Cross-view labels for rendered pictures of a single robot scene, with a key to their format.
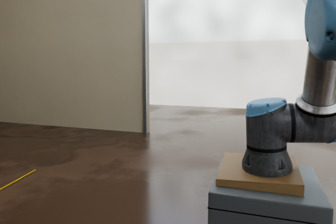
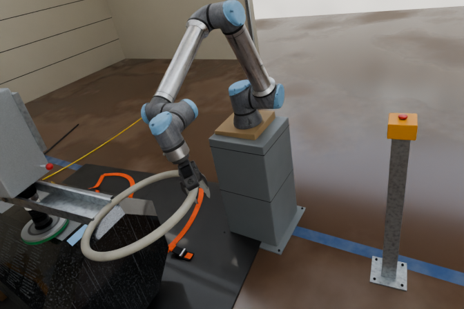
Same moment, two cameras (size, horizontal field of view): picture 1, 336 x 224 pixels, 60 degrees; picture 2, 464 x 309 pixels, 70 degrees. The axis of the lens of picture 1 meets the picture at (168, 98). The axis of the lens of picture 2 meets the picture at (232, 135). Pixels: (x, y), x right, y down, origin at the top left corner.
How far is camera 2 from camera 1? 1.31 m
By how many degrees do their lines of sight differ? 28
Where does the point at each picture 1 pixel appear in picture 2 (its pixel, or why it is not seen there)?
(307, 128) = (257, 102)
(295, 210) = (246, 147)
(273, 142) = (242, 110)
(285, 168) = (251, 124)
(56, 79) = (166, 14)
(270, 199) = (235, 142)
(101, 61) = not seen: outside the picture
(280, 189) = (244, 136)
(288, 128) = (247, 103)
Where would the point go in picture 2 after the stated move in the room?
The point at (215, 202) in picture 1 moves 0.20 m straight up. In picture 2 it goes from (212, 143) to (206, 116)
